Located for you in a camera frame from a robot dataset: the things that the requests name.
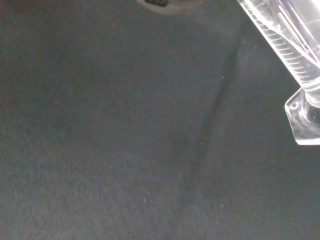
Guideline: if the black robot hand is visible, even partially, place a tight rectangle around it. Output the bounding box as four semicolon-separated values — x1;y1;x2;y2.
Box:
136;0;201;16

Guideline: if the black bench cloth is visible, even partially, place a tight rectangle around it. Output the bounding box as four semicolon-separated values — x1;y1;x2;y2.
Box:
0;0;320;240

